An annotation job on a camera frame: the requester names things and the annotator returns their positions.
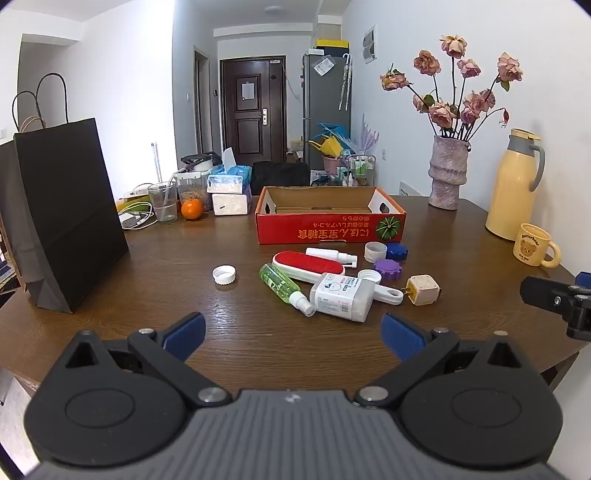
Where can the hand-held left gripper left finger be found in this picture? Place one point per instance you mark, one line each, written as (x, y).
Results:
(187, 330)

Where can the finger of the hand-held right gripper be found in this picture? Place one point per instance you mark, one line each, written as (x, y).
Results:
(584, 278)
(538, 291)

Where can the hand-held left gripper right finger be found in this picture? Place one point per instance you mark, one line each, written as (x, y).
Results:
(401, 334)

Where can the beige cube charger plug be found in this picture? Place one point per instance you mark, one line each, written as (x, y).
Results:
(422, 290)

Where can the purple bottle cap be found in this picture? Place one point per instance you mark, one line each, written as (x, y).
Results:
(388, 271)

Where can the ribbed white bottle cap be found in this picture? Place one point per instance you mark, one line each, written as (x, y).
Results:
(225, 275)

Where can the low white bottle cap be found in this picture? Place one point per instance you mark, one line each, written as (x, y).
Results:
(369, 276)

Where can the white labelled bottle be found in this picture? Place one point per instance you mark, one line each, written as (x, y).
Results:
(339, 297)

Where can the blue bottle cap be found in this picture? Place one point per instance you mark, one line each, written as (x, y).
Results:
(397, 252)

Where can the tall white bottle cap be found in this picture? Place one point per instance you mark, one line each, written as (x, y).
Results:
(375, 253)

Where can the green spray bottle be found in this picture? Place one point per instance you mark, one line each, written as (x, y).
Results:
(279, 284)

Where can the white spray bottle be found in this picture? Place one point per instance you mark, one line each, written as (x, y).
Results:
(328, 255)

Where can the red and white lint brush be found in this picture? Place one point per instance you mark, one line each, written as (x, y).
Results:
(304, 265)

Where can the red cardboard box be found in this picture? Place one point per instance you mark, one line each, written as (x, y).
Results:
(323, 228)

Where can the yellow bear mug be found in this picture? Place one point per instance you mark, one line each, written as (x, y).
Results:
(531, 247)

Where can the yellow thermos jug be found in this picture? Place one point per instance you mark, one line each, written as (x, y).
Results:
(510, 194)

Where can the orange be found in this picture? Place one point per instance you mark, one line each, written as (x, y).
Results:
(192, 208)

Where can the glass cup with straw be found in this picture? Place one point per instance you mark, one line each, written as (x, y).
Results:
(162, 207)

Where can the purple tissue pack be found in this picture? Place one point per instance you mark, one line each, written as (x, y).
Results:
(228, 203)

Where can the yellow packet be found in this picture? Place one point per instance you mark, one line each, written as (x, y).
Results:
(131, 203)

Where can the clear plastic food container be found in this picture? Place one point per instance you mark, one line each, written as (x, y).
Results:
(191, 187)

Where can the white leaning board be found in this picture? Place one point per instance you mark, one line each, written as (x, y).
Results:
(408, 189)

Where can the pink textured vase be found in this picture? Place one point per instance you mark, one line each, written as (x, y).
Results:
(448, 175)

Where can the white flat box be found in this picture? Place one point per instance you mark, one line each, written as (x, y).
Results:
(138, 189)

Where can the blue tissue pack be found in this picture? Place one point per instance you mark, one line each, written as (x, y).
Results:
(228, 177)

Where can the white round tub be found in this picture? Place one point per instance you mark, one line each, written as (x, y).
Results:
(201, 165)

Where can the metal storage cart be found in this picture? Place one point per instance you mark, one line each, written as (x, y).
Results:
(360, 170)

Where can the black paper bag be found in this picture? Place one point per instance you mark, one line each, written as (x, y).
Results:
(69, 207)

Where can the mop pole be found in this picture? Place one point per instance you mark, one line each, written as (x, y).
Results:
(156, 161)

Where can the black folded stand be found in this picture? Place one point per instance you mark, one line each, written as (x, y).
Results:
(201, 158)

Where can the black folding chair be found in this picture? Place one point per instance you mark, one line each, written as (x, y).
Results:
(279, 177)

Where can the pink bucket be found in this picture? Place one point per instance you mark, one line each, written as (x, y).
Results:
(331, 165)

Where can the yellow watering can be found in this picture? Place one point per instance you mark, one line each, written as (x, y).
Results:
(330, 146)

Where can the purple feather decoration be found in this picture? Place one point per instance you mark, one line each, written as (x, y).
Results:
(367, 136)

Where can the dried pink roses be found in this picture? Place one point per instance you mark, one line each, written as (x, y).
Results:
(441, 113)

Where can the dark brown entrance door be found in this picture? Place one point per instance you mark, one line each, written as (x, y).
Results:
(251, 124)

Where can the blue plastic rack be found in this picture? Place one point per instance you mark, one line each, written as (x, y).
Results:
(332, 129)

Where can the grey refrigerator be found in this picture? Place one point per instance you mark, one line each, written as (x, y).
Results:
(323, 101)

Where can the white folded umbrella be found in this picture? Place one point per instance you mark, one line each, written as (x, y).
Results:
(345, 83)

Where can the clear plastic document bag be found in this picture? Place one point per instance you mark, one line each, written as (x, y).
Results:
(324, 65)

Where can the yellow and black box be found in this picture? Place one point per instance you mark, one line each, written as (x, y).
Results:
(332, 46)

